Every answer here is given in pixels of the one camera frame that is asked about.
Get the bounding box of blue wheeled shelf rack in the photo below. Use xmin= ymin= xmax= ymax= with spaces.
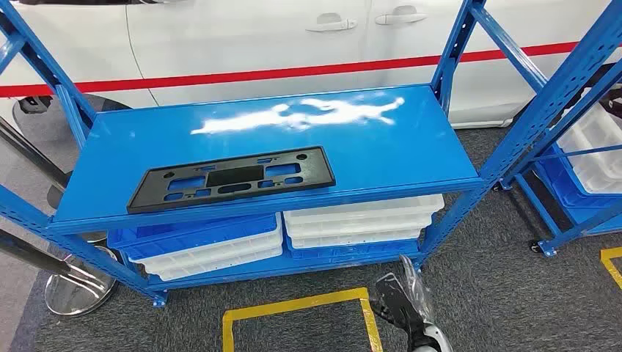
xmin=493 ymin=58 xmax=622 ymax=258

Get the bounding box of black plastic bracket part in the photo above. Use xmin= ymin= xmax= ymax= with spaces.
xmin=126 ymin=146 xmax=337 ymax=215

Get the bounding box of yellow floor tape rectangle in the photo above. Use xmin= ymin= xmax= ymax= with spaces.
xmin=222 ymin=287 xmax=385 ymax=352

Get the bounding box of blue metal shelf rack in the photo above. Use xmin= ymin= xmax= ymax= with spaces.
xmin=0 ymin=0 xmax=622 ymax=308

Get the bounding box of white car with red stripe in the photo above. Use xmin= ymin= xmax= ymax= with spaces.
xmin=0 ymin=0 xmax=622 ymax=130

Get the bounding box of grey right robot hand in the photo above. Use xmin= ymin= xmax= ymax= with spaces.
xmin=369 ymin=271 xmax=433 ymax=343

